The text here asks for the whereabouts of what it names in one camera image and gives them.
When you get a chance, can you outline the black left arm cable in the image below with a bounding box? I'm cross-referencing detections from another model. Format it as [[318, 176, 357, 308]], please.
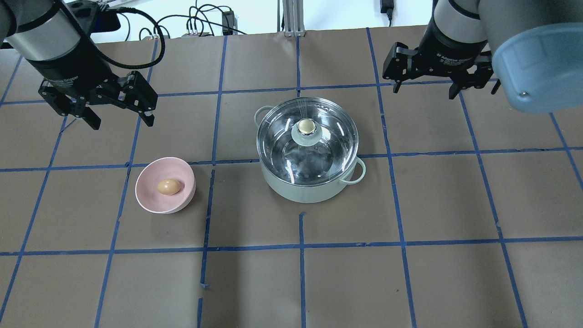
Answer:
[[82, 7, 167, 70]]

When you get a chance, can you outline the black power adapter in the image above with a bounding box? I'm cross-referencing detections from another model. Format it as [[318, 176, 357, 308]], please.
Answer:
[[221, 10, 236, 36]]

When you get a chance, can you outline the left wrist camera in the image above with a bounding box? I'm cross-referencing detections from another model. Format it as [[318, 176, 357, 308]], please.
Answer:
[[65, 0, 121, 35]]

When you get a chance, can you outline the pale green cooking pot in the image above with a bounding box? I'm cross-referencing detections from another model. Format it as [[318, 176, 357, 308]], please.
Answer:
[[254, 97, 366, 204]]

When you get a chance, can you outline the black cable bundle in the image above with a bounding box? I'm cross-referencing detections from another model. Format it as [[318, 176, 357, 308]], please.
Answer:
[[139, 4, 249, 41]]

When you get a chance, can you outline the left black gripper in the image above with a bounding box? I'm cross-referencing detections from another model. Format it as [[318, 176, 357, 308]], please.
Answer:
[[31, 44, 158, 130]]

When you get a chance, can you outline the glass pot lid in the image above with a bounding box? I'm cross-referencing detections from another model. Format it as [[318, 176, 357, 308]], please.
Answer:
[[256, 97, 359, 186]]

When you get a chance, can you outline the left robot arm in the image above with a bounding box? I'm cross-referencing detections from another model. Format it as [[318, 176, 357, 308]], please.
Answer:
[[1, 0, 166, 129]]

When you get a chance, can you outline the aluminium frame post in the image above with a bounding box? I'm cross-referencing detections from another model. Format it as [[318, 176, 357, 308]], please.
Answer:
[[278, 0, 306, 37]]

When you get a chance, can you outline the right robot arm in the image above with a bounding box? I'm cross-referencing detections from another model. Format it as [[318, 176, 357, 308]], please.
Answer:
[[382, 0, 583, 114]]

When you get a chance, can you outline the brown egg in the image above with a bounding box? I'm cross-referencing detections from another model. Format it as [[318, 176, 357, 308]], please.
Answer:
[[156, 179, 181, 195]]

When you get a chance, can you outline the pink bowl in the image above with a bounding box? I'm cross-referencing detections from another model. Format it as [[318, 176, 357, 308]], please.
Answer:
[[134, 157, 196, 214]]

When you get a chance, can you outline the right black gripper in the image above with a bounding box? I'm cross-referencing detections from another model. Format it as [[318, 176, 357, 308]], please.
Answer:
[[382, 23, 494, 100]]

